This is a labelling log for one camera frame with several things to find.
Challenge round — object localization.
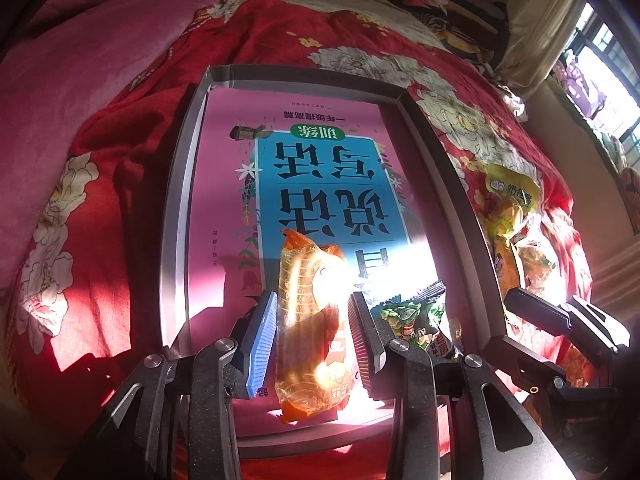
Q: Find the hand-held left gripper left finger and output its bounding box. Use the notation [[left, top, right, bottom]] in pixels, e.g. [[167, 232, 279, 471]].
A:
[[65, 290, 278, 480]]

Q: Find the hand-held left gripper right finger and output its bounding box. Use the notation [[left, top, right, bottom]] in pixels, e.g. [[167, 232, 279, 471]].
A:
[[347, 291, 576, 480]]

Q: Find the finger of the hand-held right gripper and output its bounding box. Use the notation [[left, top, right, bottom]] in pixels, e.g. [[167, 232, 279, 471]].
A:
[[566, 294, 632, 357], [504, 287, 574, 334]]

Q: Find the orange snack packet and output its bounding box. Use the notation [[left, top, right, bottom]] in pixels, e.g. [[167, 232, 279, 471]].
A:
[[274, 229, 353, 423]]

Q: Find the grey metal tray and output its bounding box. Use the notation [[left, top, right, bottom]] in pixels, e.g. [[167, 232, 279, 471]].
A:
[[160, 64, 513, 463]]

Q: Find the clear yellow snack packet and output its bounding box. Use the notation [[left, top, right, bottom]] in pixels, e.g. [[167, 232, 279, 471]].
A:
[[517, 240, 558, 297]]

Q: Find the narrow yellow snack packet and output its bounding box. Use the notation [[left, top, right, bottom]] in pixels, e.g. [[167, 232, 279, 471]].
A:
[[492, 236, 526, 308]]

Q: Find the green snack packet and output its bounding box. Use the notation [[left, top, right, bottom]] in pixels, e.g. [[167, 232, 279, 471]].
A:
[[377, 282, 463, 361]]

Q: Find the large yellow snack bag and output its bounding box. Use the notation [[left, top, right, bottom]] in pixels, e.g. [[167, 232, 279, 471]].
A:
[[481, 162, 543, 242]]

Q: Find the pink book with blue panel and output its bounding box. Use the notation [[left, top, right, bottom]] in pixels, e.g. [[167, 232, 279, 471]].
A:
[[184, 85, 466, 423]]

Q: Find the red floral blanket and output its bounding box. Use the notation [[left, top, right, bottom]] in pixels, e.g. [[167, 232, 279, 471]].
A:
[[5, 0, 593, 480]]

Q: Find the purple hanging cloth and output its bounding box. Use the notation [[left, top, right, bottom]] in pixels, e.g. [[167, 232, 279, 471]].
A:
[[552, 55, 607, 121]]

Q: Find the window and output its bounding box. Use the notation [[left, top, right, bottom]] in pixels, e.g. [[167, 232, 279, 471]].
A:
[[567, 2, 640, 161]]

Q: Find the cream curtain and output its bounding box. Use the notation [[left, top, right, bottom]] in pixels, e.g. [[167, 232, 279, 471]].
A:
[[495, 0, 587, 101]]

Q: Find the pink quilt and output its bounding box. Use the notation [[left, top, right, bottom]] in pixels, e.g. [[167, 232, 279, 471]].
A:
[[0, 0, 252, 301]]

